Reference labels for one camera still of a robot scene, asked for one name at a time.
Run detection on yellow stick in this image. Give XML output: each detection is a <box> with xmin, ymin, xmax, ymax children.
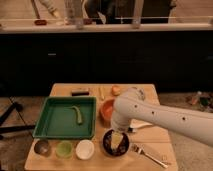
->
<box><xmin>99</xmin><ymin>86</ymin><xmax>105</xmax><ymax>101</ymax></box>

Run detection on green plastic tray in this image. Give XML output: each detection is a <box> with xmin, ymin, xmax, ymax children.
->
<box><xmin>33</xmin><ymin>97</ymin><xmax>96</xmax><ymax>139</ymax></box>

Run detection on orange bowl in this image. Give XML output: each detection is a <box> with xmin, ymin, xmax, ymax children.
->
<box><xmin>100</xmin><ymin>99</ymin><xmax>114</xmax><ymax>123</ymax></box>

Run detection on silver fork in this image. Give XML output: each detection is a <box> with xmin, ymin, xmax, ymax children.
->
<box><xmin>131</xmin><ymin>144</ymin><xmax>168</xmax><ymax>169</ymax></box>

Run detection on small orange fruit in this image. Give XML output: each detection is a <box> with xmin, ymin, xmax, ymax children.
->
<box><xmin>111</xmin><ymin>85</ymin><xmax>121</xmax><ymax>96</ymax></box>

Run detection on dark grape bunch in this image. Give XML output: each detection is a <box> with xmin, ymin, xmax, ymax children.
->
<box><xmin>103</xmin><ymin>136</ymin><xmax>128</xmax><ymax>156</ymax></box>

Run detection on white cup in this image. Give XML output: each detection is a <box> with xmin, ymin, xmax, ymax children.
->
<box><xmin>76</xmin><ymin>140</ymin><xmax>95</xmax><ymax>160</ymax></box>

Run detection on black tripod legs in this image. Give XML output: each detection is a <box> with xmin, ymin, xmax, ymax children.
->
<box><xmin>0</xmin><ymin>79</ymin><xmax>36</xmax><ymax>136</ymax></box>

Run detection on green okra pod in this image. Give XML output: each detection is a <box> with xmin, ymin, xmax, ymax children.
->
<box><xmin>71</xmin><ymin>106</ymin><xmax>83</xmax><ymax>125</ymax></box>

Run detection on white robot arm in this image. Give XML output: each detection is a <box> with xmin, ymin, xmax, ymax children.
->
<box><xmin>111</xmin><ymin>87</ymin><xmax>213</xmax><ymax>147</ymax></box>

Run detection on dark plate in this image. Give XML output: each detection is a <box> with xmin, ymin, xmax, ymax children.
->
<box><xmin>102</xmin><ymin>130</ymin><xmax>129</xmax><ymax>157</ymax></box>

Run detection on green cup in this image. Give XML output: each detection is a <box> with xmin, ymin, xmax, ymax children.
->
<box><xmin>55</xmin><ymin>140</ymin><xmax>72</xmax><ymax>158</ymax></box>

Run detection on metal cup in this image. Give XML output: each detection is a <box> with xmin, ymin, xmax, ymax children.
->
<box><xmin>34</xmin><ymin>139</ymin><xmax>50</xmax><ymax>156</ymax></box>

